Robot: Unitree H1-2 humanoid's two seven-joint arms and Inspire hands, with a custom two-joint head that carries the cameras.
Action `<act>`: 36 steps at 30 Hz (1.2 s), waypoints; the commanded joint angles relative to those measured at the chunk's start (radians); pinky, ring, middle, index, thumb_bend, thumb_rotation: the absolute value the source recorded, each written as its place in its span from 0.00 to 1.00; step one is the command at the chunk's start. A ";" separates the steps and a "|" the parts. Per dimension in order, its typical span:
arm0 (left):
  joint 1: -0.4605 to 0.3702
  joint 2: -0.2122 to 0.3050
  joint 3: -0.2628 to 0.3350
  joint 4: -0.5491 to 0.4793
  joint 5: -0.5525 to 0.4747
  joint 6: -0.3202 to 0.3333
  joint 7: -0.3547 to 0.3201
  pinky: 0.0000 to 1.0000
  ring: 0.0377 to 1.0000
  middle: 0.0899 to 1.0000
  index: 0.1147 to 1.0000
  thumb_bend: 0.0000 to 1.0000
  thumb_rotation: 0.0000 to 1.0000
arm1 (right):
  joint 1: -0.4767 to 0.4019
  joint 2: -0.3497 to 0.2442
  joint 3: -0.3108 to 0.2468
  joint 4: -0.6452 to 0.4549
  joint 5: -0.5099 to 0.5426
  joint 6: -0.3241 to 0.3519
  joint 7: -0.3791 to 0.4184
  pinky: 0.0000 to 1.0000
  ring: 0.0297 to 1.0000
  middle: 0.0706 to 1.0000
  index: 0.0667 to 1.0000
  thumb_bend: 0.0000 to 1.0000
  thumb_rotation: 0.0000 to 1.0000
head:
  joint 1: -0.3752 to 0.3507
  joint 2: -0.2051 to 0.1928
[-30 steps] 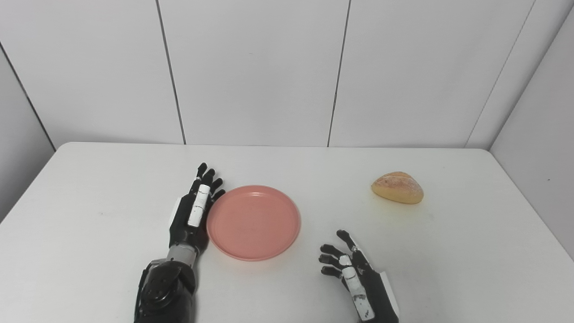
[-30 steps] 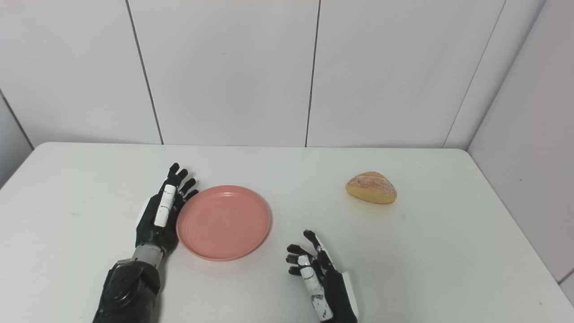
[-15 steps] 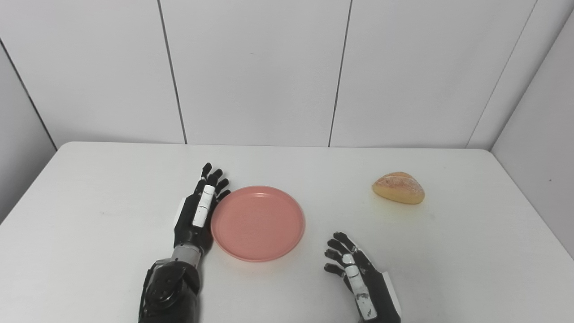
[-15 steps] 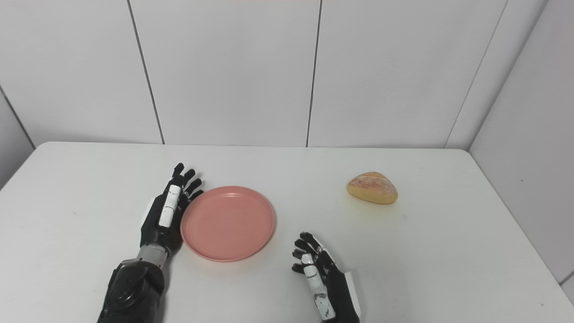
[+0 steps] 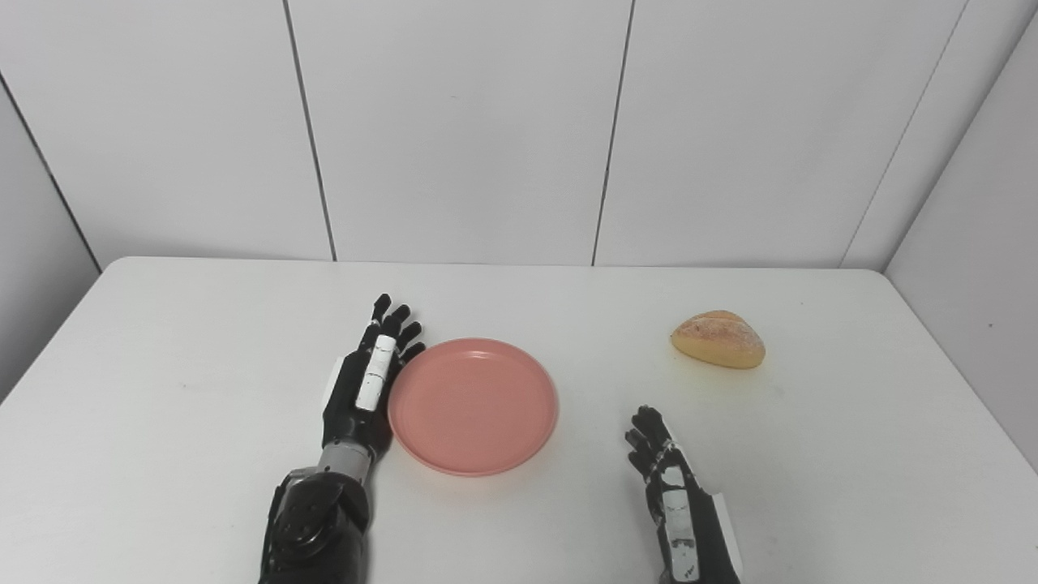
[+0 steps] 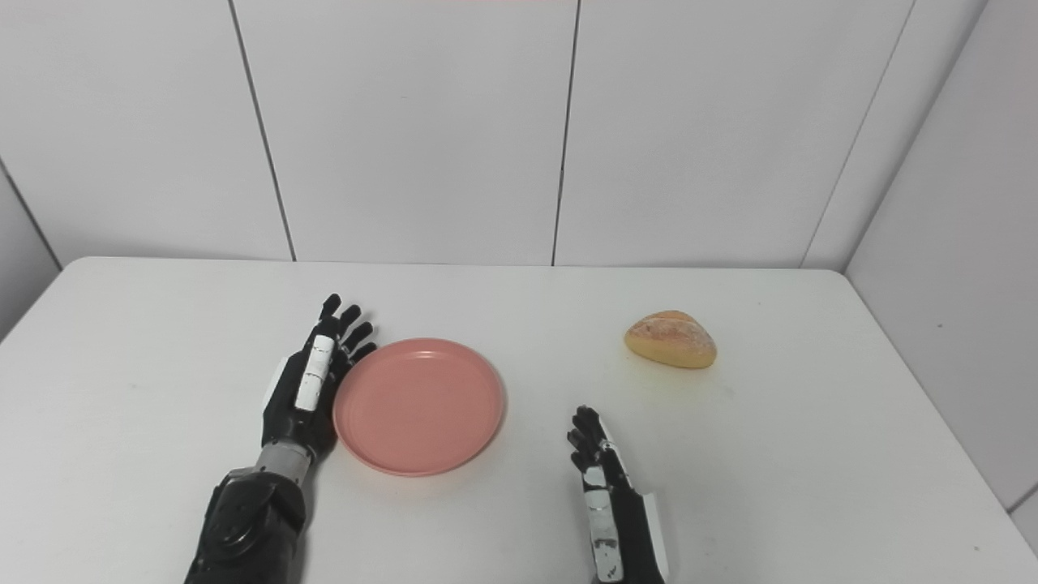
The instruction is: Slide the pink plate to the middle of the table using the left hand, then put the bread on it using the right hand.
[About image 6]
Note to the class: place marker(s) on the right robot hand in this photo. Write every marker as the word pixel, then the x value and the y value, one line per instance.
pixel 612 503

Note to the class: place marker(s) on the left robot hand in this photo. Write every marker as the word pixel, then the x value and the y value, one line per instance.
pixel 308 381

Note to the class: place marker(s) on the pink plate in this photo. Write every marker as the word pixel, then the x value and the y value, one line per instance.
pixel 418 405

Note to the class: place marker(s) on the bread roll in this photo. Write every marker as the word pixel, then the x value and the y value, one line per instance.
pixel 671 338

